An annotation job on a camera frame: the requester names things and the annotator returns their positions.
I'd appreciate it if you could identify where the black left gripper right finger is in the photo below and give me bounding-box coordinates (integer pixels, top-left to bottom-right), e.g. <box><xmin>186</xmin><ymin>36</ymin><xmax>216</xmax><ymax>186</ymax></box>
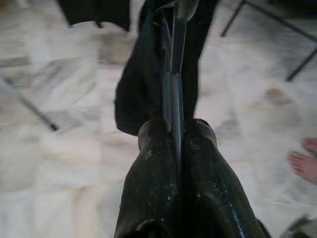
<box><xmin>182</xmin><ymin>118</ymin><xmax>267</xmax><ymax>238</ymax></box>

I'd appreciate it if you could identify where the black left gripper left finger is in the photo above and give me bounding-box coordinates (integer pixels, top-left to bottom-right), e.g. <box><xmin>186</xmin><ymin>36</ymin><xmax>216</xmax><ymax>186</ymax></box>
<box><xmin>113</xmin><ymin>119</ymin><xmax>183</xmax><ymax>238</ymax></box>

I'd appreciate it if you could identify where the dark slate plastic hanger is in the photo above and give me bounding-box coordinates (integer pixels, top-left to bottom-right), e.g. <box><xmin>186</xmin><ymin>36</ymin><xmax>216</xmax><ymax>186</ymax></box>
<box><xmin>143</xmin><ymin>0</ymin><xmax>199</xmax><ymax>179</ymax></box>

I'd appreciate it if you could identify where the black long-sleeve garment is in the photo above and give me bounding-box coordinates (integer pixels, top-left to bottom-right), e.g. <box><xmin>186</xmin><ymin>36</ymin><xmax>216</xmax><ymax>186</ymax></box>
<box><xmin>56</xmin><ymin>0</ymin><xmax>132</xmax><ymax>32</ymax></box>
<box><xmin>114</xmin><ymin>0</ymin><xmax>220</xmax><ymax>136</ymax></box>

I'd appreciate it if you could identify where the silver metal clothes rack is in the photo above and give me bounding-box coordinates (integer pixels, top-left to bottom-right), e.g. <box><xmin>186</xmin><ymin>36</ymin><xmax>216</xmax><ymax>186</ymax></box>
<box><xmin>0</xmin><ymin>73</ymin><xmax>59</xmax><ymax>131</ymax></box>

